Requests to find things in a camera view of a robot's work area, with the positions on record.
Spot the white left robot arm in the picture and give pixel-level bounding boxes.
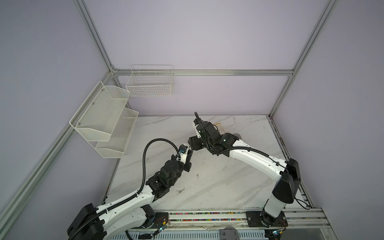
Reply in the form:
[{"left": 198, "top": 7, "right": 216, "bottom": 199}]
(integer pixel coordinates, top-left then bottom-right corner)
[{"left": 67, "top": 159, "right": 192, "bottom": 240}]

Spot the white knit work glove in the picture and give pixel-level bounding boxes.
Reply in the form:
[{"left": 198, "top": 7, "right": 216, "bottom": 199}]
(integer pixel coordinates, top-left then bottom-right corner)
[{"left": 214, "top": 123, "right": 227, "bottom": 135}]

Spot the white mesh lower shelf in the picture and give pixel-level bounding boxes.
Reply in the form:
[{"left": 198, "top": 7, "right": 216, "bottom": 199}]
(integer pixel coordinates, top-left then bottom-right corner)
[{"left": 96, "top": 108, "right": 139, "bottom": 159}]

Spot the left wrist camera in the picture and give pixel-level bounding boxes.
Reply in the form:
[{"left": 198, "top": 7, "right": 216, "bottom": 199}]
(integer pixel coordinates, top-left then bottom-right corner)
[{"left": 179, "top": 144, "right": 193, "bottom": 164}]

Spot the black corrugated cable conduit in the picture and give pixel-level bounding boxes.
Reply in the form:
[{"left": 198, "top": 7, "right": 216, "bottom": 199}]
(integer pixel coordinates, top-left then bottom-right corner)
[{"left": 67, "top": 137, "right": 181, "bottom": 240}]

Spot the white wire basket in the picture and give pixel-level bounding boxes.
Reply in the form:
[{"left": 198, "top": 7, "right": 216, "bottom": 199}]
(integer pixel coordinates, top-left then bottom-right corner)
[{"left": 126, "top": 65, "right": 174, "bottom": 97}]

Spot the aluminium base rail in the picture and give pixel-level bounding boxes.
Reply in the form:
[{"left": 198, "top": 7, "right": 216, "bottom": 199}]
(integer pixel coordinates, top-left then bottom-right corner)
[{"left": 104, "top": 206, "right": 331, "bottom": 240}]

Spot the aluminium frame profile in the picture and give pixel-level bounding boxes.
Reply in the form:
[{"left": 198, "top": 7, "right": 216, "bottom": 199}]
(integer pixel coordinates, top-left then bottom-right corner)
[{"left": 1, "top": 1, "right": 338, "bottom": 239}]

